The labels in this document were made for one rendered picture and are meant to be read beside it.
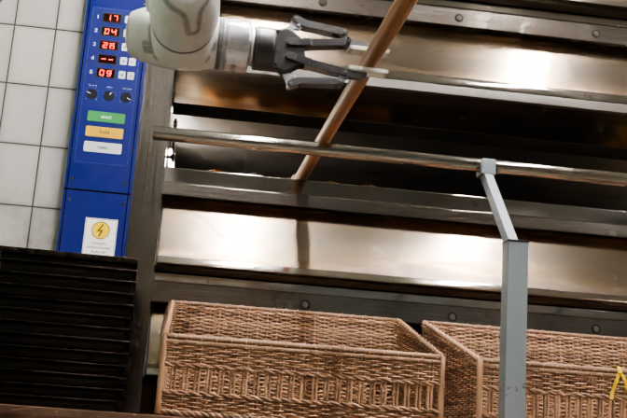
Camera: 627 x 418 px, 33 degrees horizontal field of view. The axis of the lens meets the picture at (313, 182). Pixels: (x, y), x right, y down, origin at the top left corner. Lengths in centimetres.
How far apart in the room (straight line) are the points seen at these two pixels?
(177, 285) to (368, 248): 47
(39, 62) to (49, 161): 25
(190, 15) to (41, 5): 118
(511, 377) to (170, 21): 92
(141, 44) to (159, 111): 88
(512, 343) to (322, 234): 74
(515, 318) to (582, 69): 103
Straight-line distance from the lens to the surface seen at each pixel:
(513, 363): 206
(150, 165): 264
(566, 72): 290
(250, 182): 263
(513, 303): 207
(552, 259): 277
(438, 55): 281
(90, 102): 265
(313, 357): 209
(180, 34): 167
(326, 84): 184
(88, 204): 259
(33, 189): 264
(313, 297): 260
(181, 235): 260
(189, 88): 265
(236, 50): 181
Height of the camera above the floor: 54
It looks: 14 degrees up
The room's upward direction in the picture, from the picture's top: 4 degrees clockwise
